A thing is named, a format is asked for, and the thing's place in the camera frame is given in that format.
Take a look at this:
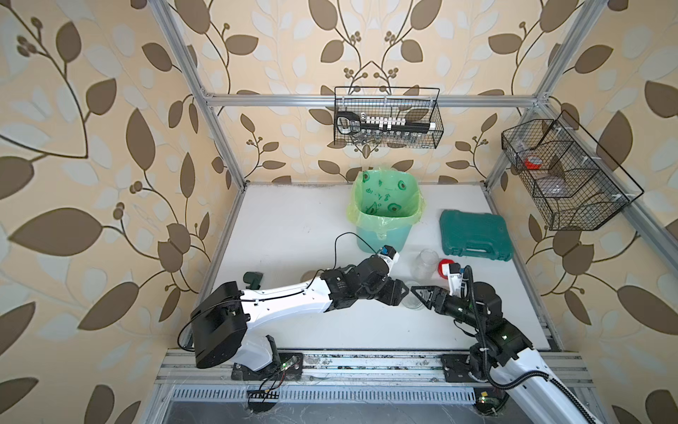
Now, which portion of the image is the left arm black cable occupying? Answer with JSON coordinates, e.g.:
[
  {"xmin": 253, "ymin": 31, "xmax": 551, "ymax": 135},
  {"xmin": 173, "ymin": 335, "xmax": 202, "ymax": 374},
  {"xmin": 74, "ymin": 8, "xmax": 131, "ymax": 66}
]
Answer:
[{"xmin": 177, "ymin": 231, "xmax": 380, "ymax": 353}]

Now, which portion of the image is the red object in basket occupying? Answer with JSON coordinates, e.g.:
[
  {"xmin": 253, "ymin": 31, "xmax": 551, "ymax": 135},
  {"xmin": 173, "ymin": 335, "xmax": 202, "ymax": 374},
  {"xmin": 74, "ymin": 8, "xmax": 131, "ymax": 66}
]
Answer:
[{"xmin": 524, "ymin": 155, "xmax": 543, "ymax": 171}]

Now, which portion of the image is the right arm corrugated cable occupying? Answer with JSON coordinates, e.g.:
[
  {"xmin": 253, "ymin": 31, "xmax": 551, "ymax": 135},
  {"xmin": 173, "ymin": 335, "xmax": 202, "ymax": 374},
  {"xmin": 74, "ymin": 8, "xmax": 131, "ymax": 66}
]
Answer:
[{"xmin": 460, "ymin": 264, "xmax": 600, "ymax": 424}]

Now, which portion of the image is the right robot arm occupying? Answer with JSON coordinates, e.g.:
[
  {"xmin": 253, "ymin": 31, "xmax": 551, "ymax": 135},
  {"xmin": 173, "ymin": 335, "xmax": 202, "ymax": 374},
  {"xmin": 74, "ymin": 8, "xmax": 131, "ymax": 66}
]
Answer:
[{"xmin": 411, "ymin": 282, "xmax": 600, "ymax": 423}]

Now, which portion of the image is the red jar lid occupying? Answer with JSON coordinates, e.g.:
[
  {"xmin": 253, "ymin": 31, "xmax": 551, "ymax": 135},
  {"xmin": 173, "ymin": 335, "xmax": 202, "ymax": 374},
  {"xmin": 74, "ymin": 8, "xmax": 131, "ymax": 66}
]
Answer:
[{"xmin": 437, "ymin": 259, "xmax": 456, "ymax": 279}]

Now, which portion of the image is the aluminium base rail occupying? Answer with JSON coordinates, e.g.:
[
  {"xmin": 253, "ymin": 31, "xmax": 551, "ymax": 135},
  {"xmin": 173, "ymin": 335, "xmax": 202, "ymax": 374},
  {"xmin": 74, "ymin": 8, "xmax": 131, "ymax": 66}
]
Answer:
[{"xmin": 155, "ymin": 350, "xmax": 475, "ymax": 384}]

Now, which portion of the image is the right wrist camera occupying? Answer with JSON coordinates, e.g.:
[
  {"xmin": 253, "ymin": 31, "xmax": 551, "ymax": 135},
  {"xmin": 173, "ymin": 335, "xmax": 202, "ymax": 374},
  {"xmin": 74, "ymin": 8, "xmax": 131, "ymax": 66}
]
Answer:
[{"xmin": 447, "ymin": 263, "xmax": 467, "ymax": 299}]

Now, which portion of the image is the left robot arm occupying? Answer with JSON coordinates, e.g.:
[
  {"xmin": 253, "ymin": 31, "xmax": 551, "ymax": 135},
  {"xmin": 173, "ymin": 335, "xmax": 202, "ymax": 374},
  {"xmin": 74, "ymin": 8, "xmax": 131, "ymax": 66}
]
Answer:
[{"xmin": 187, "ymin": 246, "xmax": 409, "ymax": 371}]

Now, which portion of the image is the back wire basket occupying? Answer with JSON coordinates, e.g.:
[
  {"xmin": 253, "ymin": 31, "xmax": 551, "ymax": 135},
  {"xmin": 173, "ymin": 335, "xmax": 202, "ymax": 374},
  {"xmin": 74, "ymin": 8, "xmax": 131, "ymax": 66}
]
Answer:
[{"xmin": 333, "ymin": 85, "xmax": 444, "ymax": 149}]

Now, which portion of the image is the yellow-green bin liner bag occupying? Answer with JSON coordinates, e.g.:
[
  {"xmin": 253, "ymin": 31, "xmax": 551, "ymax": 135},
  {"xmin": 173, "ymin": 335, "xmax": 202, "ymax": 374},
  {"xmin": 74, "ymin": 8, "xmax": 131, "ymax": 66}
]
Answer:
[{"xmin": 346, "ymin": 167, "xmax": 426, "ymax": 240}]

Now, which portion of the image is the black socket wrench set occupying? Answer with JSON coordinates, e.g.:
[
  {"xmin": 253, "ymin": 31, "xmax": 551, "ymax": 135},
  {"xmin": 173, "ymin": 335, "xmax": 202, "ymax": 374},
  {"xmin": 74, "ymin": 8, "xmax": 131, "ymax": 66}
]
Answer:
[{"xmin": 334, "ymin": 111, "xmax": 437, "ymax": 135}]

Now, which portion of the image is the right wire basket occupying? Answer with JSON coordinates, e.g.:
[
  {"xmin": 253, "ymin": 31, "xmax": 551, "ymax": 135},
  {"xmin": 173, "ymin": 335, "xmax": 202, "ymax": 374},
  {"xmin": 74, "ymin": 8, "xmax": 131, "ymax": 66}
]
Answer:
[{"xmin": 501, "ymin": 111, "xmax": 644, "ymax": 231}]

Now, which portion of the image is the beige-lid jar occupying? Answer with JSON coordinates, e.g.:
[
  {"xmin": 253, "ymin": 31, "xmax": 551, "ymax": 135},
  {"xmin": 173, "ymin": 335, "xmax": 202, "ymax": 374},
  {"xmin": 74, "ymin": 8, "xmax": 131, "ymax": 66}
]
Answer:
[{"xmin": 400, "ymin": 293, "xmax": 424, "ymax": 310}]

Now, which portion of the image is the green plastic tool case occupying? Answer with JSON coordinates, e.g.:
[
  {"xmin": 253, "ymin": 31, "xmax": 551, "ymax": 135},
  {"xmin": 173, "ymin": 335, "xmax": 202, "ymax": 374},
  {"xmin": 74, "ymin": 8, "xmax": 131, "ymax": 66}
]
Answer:
[{"xmin": 439, "ymin": 210, "xmax": 514, "ymax": 261}]

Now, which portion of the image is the wire basket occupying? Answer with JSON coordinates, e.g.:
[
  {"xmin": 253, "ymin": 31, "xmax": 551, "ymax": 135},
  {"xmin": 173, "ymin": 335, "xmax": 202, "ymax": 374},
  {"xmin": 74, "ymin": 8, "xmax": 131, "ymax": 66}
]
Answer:
[
  {"xmin": 501, "ymin": 111, "xmax": 644, "ymax": 231},
  {"xmin": 333, "ymin": 85, "xmax": 444, "ymax": 149}
]

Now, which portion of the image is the green plastic trash bin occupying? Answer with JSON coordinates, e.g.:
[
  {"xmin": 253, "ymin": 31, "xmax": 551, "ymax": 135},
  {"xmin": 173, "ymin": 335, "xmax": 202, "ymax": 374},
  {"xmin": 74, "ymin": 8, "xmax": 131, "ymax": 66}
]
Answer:
[{"xmin": 356, "ymin": 169, "xmax": 420, "ymax": 255}]

